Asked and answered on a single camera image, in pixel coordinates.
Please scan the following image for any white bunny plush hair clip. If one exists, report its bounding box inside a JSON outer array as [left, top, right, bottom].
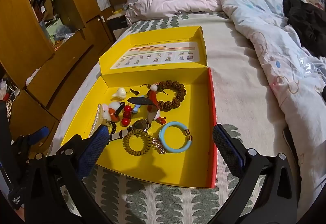
[[98, 101, 125, 123]]

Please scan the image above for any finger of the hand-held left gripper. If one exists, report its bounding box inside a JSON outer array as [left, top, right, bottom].
[[11, 126, 50, 166]]

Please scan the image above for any gold rhinestone brooch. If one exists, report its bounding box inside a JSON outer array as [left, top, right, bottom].
[[151, 137, 169, 155]]

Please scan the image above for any olive spiral hair tie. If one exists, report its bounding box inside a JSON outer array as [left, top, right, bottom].
[[122, 128, 151, 156]]

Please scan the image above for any pearl hair claw clip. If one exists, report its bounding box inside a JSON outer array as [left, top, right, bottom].
[[88, 104, 108, 138]]

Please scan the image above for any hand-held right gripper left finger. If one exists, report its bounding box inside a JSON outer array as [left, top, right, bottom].
[[24, 124, 112, 224]]

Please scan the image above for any dark nightstand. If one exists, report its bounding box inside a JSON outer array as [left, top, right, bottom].
[[107, 9, 128, 34]]

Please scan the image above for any light blue bangle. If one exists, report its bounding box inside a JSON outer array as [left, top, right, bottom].
[[159, 121, 192, 154]]

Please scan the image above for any leaf-patterned bedsheet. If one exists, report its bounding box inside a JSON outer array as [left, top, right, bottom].
[[51, 9, 306, 224]]

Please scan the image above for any yellow cardboard box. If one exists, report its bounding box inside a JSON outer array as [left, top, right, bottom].
[[61, 26, 217, 189]]

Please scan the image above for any red white plush hair clip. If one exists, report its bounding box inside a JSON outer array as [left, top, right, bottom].
[[147, 83, 168, 124]]

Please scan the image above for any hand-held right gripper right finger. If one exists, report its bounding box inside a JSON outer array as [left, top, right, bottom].
[[209, 124, 300, 224]]

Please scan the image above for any red bead hair tie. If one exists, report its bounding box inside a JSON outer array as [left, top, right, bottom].
[[122, 105, 133, 127]]

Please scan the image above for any light blue printed quilt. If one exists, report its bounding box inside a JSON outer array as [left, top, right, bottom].
[[207, 0, 326, 135]]

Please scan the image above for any black bead bracelet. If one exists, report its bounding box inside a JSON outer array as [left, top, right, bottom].
[[108, 121, 118, 136]]

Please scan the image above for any black garment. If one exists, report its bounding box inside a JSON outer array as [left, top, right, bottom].
[[282, 0, 326, 58]]

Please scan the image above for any silver wristwatch with dark strap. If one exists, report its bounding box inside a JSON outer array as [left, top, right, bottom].
[[109, 96, 160, 141]]

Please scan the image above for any white paper sheet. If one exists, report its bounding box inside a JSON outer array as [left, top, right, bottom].
[[95, 0, 112, 11]]

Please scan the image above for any white shell-shaped ornament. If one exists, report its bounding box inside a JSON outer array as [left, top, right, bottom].
[[111, 88, 126, 100]]

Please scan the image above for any brown bead bracelet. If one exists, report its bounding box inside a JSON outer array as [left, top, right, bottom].
[[156, 80, 187, 111]]

